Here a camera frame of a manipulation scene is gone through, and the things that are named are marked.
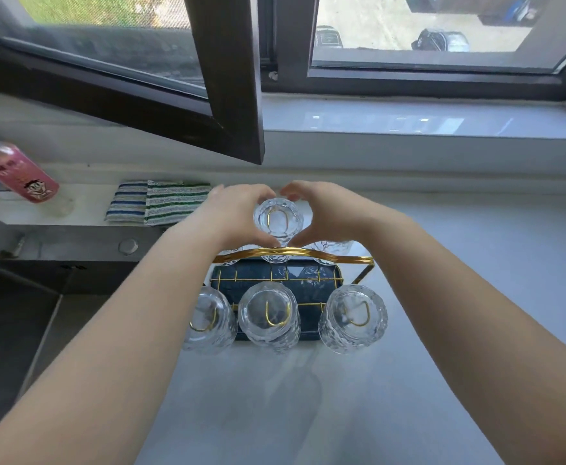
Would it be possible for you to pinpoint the blue striped dish cloth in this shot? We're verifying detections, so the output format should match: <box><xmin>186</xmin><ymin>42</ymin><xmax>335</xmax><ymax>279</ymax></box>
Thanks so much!
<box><xmin>104</xmin><ymin>181</ymin><xmax>149</xmax><ymax>224</ymax></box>

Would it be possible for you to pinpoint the dark open window sash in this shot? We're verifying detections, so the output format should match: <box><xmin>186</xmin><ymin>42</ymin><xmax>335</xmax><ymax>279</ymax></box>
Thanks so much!
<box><xmin>0</xmin><ymin>0</ymin><xmax>266</xmax><ymax>165</ymax></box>

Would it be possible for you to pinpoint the white window sill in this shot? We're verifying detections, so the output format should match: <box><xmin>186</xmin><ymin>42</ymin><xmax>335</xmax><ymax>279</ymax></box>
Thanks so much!
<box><xmin>261</xmin><ymin>93</ymin><xmax>566</xmax><ymax>142</ymax></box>

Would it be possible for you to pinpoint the person's right hand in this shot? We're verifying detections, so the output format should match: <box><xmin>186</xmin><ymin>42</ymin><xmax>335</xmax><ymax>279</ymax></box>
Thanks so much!
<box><xmin>279</xmin><ymin>180</ymin><xmax>391</xmax><ymax>250</ymax></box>

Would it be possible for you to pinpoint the dark fixed window frame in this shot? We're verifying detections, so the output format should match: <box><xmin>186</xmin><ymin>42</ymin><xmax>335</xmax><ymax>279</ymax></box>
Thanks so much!
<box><xmin>258</xmin><ymin>0</ymin><xmax>566</xmax><ymax>103</ymax></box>

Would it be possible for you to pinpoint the person's left forearm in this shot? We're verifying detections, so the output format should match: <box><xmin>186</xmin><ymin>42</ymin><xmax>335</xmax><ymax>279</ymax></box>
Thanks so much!
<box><xmin>0</xmin><ymin>222</ymin><xmax>221</xmax><ymax>465</ymax></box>

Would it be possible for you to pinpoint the dark parked car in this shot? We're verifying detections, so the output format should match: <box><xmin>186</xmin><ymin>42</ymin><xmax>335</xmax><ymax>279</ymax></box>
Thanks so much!
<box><xmin>411</xmin><ymin>28</ymin><xmax>471</xmax><ymax>53</ymax></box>

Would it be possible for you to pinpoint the dark blue drip tray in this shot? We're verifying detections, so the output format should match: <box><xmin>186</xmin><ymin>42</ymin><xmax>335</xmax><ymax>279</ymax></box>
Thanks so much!
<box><xmin>210</xmin><ymin>260</ymin><xmax>345</xmax><ymax>342</ymax></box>

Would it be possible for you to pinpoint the gold wire glass rack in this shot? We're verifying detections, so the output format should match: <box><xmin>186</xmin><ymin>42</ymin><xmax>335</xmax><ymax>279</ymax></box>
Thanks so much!
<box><xmin>209</xmin><ymin>246</ymin><xmax>376</xmax><ymax>342</ymax></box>

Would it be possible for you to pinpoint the stainless steel sink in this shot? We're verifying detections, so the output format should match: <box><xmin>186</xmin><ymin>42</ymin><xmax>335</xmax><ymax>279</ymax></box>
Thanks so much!
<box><xmin>0</xmin><ymin>210</ymin><xmax>172</xmax><ymax>407</ymax></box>

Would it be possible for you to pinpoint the pink label plastic bottle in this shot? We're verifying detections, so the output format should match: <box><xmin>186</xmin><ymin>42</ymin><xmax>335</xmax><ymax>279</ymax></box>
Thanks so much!
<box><xmin>0</xmin><ymin>129</ymin><xmax>76</xmax><ymax>219</ymax></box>

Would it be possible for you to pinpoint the person's right forearm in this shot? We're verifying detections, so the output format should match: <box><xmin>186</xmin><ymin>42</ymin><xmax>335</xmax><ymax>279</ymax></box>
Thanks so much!
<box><xmin>360</xmin><ymin>213</ymin><xmax>566</xmax><ymax>465</ymax></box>

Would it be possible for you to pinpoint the green striped dish cloth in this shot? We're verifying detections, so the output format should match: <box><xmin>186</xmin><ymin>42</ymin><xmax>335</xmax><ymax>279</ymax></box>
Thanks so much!
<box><xmin>143</xmin><ymin>180</ymin><xmax>212</xmax><ymax>226</ymax></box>

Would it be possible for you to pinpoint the person's left hand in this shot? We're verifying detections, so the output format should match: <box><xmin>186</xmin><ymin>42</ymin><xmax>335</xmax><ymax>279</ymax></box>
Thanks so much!
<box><xmin>193</xmin><ymin>184</ymin><xmax>282</xmax><ymax>252</ymax></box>

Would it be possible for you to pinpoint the grey parked car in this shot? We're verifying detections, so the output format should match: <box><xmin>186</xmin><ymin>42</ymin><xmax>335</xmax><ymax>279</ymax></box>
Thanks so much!
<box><xmin>315</xmin><ymin>25</ymin><xmax>345</xmax><ymax>49</ymax></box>

